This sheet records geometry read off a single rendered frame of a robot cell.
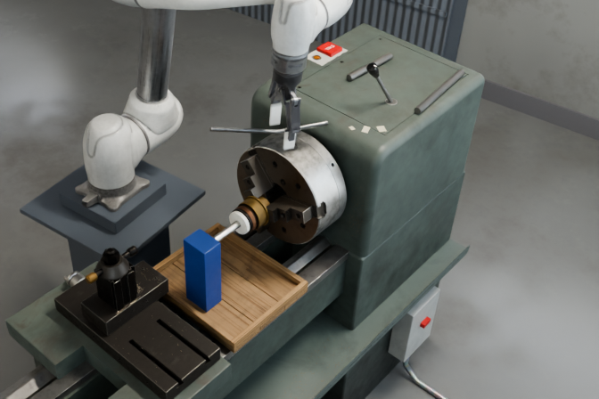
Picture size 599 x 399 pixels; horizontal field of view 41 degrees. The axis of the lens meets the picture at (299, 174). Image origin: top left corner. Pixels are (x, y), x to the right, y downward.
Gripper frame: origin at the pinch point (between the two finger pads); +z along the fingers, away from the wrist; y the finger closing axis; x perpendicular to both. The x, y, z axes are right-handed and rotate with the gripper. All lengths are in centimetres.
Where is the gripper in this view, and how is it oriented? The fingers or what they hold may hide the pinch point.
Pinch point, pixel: (282, 130)
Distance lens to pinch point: 213.2
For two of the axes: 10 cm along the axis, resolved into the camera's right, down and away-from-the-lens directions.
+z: -1.0, 7.5, 6.6
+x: 9.2, -1.8, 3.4
